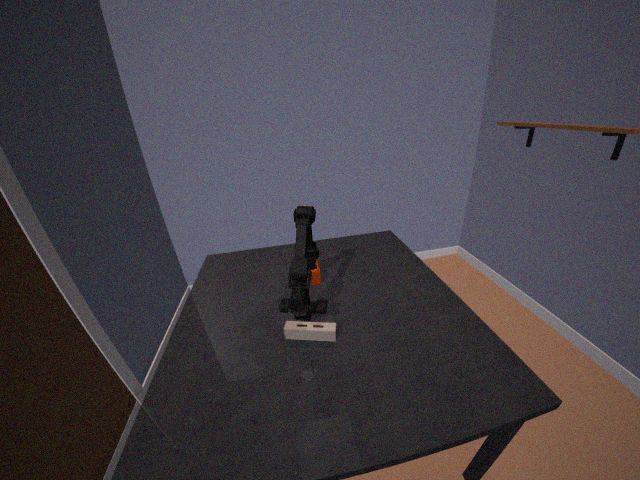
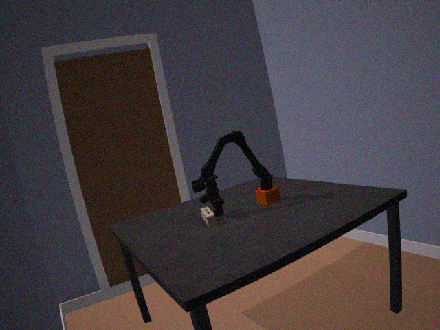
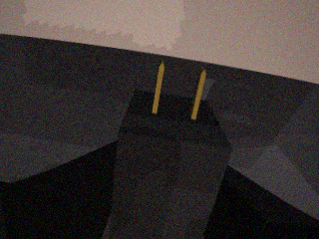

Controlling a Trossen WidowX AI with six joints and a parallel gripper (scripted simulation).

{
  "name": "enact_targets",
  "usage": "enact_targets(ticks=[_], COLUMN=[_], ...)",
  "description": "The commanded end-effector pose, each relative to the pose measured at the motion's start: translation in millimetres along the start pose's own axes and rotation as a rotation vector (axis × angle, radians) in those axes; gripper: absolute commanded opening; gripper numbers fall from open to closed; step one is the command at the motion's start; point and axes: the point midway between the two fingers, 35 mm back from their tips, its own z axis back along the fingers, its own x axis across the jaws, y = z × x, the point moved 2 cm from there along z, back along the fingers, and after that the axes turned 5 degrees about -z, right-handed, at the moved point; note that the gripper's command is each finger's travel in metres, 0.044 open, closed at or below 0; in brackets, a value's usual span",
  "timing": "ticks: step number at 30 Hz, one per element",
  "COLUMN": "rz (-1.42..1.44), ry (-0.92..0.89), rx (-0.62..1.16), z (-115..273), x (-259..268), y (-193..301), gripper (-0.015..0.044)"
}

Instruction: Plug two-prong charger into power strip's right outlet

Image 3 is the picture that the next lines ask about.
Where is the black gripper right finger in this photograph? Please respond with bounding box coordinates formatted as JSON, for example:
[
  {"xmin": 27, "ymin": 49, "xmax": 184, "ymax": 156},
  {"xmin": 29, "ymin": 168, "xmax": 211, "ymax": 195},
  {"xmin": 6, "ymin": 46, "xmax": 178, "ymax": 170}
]
[{"xmin": 203, "ymin": 166, "xmax": 319, "ymax": 239}]

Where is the black two-prong plug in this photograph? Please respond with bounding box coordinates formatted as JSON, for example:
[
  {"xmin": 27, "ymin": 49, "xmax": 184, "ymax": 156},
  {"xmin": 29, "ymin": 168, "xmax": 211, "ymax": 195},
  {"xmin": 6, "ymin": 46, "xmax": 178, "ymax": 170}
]
[{"xmin": 109, "ymin": 60, "xmax": 232, "ymax": 239}]

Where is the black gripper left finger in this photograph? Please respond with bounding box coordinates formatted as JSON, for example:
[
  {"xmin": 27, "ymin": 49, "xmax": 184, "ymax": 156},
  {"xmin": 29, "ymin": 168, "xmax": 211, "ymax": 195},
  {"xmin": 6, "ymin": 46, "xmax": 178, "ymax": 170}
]
[{"xmin": 0, "ymin": 140, "xmax": 119, "ymax": 239}]

